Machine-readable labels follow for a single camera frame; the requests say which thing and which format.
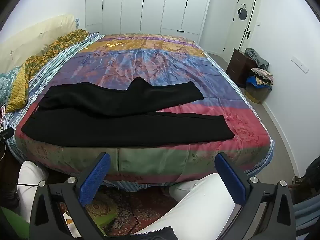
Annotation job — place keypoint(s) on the small green cloth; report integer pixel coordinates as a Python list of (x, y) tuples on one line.
[(106, 220)]

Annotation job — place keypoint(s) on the golden laundry basket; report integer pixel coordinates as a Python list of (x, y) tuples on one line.
[(257, 93)]

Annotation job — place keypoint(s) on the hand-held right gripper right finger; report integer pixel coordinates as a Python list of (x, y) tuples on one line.
[(231, 182)]

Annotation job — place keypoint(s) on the white door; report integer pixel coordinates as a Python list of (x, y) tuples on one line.
[(237, 40)]

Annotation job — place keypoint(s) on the teal patterned pillow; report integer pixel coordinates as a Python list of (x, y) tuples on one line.
[(7, 85)]

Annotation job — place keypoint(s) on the black zippered cloth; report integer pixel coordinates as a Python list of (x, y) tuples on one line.
[(155, 233)]

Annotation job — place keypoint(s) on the person's left white trouser leg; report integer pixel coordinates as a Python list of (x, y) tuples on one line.
[(28, 177)]

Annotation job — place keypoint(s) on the black pants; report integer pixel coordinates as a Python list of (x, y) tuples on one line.
[(120, 127)]

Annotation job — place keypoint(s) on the dark red patterned rug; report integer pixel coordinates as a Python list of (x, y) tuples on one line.
[(140, 207)]

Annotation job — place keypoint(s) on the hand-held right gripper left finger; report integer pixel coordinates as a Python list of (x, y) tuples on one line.
[(95, 177)]

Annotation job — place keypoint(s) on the round black hanging item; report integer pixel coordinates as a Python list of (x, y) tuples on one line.
[(242, 14)]

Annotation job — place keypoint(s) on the pile of mixed clothes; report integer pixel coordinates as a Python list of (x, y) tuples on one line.
[(261, 76)]

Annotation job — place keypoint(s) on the dark brown nightstand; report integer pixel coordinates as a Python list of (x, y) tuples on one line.
[(237, 67)]

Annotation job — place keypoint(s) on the colourful striped floral quilt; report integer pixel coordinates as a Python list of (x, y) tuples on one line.
[(175, 62)]

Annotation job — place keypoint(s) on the yellow floral blanket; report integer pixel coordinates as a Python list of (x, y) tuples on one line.
[(32, 62)]

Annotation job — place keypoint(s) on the blue striped bed sheet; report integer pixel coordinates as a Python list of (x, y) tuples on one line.
[(62, 55)]

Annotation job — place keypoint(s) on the grey garment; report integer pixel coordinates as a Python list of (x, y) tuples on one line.
[(255, 55)]

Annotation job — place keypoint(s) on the blue-grey cloth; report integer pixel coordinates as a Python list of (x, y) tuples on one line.
[(306, 220)]

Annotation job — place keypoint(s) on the black device on stand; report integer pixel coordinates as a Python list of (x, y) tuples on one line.
[(6, 133)]

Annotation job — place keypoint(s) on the white wall plate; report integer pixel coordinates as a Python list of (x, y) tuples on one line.
[(300, 65)]

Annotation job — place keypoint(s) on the phone with lit screen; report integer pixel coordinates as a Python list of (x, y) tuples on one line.
[(2, 115)]

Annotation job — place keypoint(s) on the white wardrobe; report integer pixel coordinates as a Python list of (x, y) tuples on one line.
[(155, 5)]

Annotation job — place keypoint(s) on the green mat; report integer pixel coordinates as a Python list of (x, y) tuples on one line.
[(12, 222)]

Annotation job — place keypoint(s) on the dark bag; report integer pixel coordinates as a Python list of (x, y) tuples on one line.
[(310, 180)]

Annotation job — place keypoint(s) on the wall socket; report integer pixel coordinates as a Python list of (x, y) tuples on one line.
[(77, 23)]

